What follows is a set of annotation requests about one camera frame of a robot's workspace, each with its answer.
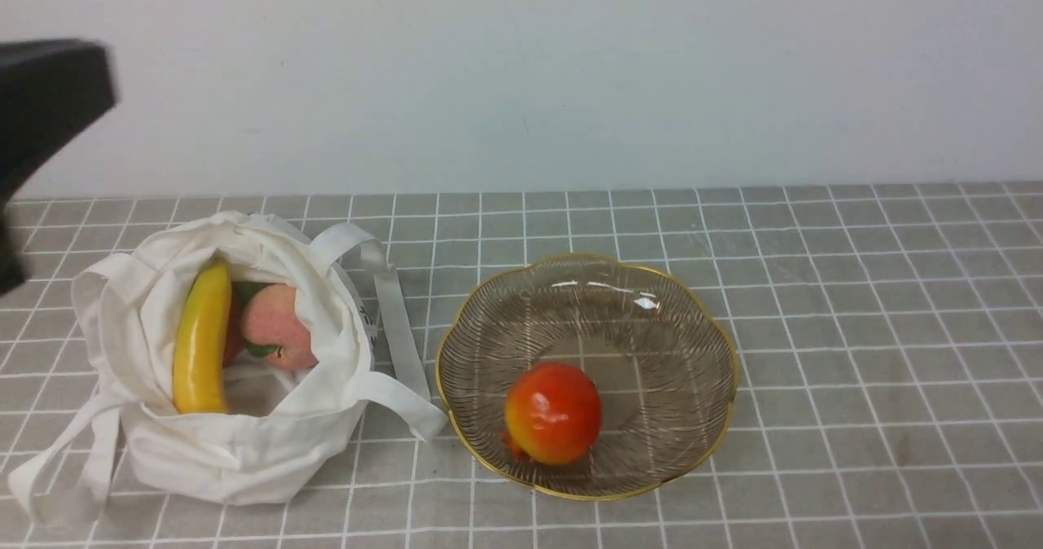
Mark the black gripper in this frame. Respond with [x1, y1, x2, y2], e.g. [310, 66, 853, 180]
[1, 39, 118, 294]

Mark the orange red persimmon fruit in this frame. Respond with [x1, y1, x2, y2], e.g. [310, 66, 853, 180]
[503, 361, 602, 466]

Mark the white cloth tote bag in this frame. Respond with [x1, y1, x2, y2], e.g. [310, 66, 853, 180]
[7, 211, 447, 526]

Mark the yellow plastic banana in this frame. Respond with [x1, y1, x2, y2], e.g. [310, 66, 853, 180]
[172, 258, 232, 415]

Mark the pink plastic peach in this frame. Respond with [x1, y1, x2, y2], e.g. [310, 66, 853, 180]
[239, 284, 318, 371]

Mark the gold rimmed glass bowl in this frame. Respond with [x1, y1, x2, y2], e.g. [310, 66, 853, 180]
[435, 253, 739, 501]

